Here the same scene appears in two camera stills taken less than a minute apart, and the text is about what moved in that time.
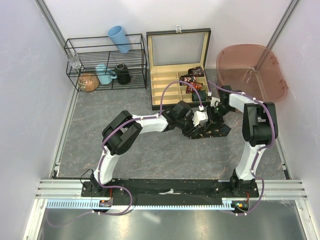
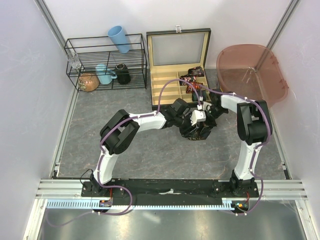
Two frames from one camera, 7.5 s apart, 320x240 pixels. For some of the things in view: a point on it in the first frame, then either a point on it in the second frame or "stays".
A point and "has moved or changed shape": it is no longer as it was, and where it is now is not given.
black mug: [123, 74] stays
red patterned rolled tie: [198, 86] stays
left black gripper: [192, 127] stays
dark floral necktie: [211, 130] has moved or changed shape
